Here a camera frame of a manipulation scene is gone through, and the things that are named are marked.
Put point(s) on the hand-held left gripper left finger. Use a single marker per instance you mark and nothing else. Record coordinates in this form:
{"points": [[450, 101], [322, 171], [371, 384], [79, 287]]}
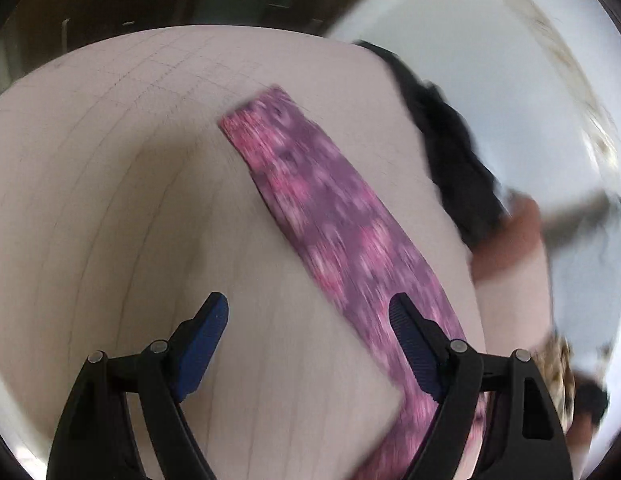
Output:
{"points": [[205, 340]]}

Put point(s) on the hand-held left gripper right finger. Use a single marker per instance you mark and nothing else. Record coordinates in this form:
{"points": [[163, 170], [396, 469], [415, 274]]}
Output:
{"points": [[413, 345]]}

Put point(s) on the pink purple floral garment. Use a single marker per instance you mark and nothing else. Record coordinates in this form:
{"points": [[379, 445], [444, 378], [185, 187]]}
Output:
{"points": [[330, 210]]}

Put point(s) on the beige bolster pillow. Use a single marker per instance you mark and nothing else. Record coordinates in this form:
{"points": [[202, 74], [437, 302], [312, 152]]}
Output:
{"points": [[515, 285]]}

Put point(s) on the leopard print cloth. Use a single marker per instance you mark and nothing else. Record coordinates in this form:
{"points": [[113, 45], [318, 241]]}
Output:
{"points": [[558, 375]]}

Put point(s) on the beige sofa cushion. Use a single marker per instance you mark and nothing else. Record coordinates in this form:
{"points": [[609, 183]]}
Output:
{"points": [[115, 185]]}

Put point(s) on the grey cloth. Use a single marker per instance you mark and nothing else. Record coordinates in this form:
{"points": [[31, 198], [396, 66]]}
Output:
{"points": [[580, 280]]}

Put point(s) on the dark cloth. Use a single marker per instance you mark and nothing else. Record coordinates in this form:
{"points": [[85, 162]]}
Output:
{"points": [[590, 400]]}

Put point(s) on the black cloth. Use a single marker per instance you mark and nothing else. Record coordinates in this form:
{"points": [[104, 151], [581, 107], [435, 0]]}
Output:
{"points": [[455, 160]]}

